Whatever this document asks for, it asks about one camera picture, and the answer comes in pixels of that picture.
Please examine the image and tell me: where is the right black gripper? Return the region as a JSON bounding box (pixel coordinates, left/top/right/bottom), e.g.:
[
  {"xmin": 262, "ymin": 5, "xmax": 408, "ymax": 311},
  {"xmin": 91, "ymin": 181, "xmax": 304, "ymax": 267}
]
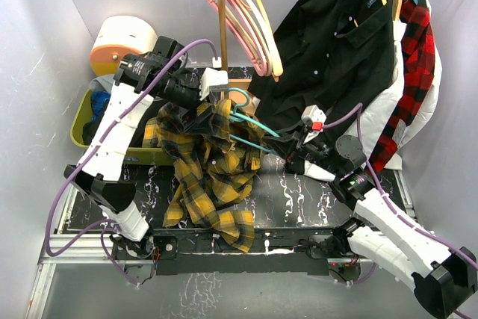
[{"xmin": 263, "ymin": 121, "xmax": 343, "ymax": 177}]

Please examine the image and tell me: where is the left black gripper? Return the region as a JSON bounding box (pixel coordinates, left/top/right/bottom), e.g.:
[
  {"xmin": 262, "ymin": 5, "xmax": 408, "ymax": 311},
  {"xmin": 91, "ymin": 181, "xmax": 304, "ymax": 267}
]
[{"xmin": 157, "ymin": 75, "xmax": 215, "ymax": 134}]

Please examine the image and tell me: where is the teal plastic hanger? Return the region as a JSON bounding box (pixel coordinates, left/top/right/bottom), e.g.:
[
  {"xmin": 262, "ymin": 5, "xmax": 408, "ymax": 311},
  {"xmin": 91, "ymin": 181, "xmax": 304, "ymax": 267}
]
[{"xmin": 226, "ymin": 87, "xmax": 279, "ymax": 156}]

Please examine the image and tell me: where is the yellow plaid shirt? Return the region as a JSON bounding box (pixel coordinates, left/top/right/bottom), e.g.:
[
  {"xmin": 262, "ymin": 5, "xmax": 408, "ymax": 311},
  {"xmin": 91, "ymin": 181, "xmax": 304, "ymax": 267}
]
[{"xmin": 147, "ymin": 99, "xmax": 264, "ymax": 252}]

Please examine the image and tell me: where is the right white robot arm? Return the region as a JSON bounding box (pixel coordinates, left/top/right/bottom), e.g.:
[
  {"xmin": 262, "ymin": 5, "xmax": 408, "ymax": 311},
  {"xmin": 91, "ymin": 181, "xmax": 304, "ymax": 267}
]
[{"xmin": 264, "ymin": 122, "xmax": 477, "ymax": 318}]

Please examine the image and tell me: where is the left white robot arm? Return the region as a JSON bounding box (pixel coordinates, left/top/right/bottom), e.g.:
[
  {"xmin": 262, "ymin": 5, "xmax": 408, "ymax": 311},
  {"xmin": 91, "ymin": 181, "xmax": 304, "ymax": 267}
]
[{"xmin": 64, "ymin": 37, "xmax": 213, "ymax": 258}]

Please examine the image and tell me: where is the black hanging shirt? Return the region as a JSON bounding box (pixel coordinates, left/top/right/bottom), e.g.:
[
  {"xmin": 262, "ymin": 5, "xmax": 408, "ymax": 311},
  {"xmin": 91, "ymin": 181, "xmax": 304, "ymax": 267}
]
[{"xmin": 248, "ymin": 0, "xmax": 394, "ymax": 130}]

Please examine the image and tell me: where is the cream plastic hanger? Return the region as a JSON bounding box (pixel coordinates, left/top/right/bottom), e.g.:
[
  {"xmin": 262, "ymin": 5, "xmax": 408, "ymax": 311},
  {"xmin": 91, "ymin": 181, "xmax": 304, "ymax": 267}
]
[{"xmin": 226, "ymin": 0, "xmax": 283, "ymax": 82}]

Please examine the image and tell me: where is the pink plastic hanger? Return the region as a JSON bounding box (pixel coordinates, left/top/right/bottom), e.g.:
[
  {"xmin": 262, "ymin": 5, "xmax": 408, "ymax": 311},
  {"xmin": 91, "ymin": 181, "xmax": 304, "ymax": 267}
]
[{"xmin": 206, "ymin": 0, "xmax": 283, "ymax": 81}]

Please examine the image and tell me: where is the red plaid hanging shirt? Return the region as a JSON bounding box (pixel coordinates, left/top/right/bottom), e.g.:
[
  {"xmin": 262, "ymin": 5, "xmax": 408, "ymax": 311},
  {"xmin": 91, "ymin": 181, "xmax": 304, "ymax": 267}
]
[{"xmin": 370, "ymin": 0, "xmax": 438, "ymax": 172}]

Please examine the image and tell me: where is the white quilted jacket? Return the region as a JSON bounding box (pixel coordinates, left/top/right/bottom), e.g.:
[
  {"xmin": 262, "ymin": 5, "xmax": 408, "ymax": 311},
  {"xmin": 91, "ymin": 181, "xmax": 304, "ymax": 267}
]
[{"xmin": 315, "ymin": 0, "xmax": 441, "ymax": 160}]

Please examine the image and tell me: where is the grey garment in bin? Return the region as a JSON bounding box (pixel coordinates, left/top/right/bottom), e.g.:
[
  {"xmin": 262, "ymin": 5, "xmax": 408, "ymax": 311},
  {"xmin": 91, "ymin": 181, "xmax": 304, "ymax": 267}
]
[{"xmin": 89, "ymin": 74, "xmax": 115, "ymax": 93}]

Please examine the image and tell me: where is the cream round drawer box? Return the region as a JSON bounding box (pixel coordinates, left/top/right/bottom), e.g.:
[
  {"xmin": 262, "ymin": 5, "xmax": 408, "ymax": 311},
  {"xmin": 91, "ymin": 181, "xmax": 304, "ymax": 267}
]
[{"xmin": 90, "ymin": 16, "xmax": 158, "ymax": 76}]

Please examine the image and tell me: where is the olive green laundry bin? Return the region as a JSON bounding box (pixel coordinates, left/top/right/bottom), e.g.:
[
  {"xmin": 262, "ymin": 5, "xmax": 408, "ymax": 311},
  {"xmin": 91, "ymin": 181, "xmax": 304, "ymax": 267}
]
[{"xmin": 70, "ymin": 89, "xmax": 173, "ymax": 166}]

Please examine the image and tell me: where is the blue garment in bin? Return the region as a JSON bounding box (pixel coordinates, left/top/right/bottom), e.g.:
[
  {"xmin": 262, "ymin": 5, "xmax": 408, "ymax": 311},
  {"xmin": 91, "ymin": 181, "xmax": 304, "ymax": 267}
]
[{"xmin": 90, "ymin": 91, "xmax": 111, "ymax": 121}]

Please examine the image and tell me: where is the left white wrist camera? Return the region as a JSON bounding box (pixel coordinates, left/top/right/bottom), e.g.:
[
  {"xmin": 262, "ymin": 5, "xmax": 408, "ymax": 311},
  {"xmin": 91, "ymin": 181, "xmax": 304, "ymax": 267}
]
[{"xmin": 199, "ymin": 56, "xmax": 229, "ymax": 101}]

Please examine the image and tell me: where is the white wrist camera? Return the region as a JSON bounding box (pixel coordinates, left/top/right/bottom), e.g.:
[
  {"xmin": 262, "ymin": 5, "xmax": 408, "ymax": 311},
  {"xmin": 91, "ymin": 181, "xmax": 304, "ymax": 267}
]
[
  {"xmin": 301, "ymin": 105, "xmax": 326, "ymax": 131},
  {"xmin": 199, "ymin": 56, "xmax": 229, "ymax": 101}
]

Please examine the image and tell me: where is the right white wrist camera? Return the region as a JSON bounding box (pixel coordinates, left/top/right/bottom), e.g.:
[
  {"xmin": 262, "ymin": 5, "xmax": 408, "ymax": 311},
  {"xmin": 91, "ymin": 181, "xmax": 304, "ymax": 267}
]
[{"xmin": 301, "ymin": 105, "xmax": 326, "ymax": 131}]

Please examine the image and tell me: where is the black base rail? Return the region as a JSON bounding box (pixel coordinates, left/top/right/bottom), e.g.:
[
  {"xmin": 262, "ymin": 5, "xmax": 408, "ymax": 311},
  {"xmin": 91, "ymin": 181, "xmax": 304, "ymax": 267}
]
[{"xmin": 110, "ymin": 227, "xmax": 371, "ymax": 279}]

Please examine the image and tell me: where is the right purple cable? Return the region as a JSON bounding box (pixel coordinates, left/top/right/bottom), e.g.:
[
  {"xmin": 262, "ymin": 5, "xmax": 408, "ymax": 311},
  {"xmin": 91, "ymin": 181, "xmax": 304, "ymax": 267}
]
[{"xmin": 323, "ymin": 102, "xmax": 478, "ymax": 319}]

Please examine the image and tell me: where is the purple cable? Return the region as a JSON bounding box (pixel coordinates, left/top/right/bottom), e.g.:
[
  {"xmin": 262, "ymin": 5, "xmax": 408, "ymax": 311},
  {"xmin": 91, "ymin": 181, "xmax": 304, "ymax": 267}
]
[
  {"xmin": 43, "ymin": 38, "xmax": 221, "ymax": 286},
  {"xmin": 323, "ymin": 102, "xmax": 478, "ymax": 319}
]

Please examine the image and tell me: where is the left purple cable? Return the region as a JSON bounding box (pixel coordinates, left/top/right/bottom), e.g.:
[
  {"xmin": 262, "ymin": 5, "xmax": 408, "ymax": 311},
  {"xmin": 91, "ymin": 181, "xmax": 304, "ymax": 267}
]
[{"xmin": 43, "ymin": 38, "xmax": 221, "ymax": 286}]

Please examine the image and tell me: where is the aluminium table frame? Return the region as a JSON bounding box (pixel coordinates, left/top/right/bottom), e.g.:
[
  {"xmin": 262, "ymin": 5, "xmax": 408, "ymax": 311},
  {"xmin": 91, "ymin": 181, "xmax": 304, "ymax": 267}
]
[{"xmin": 27, "ymin": 155, "xmax": 426, "ymax": 318}]

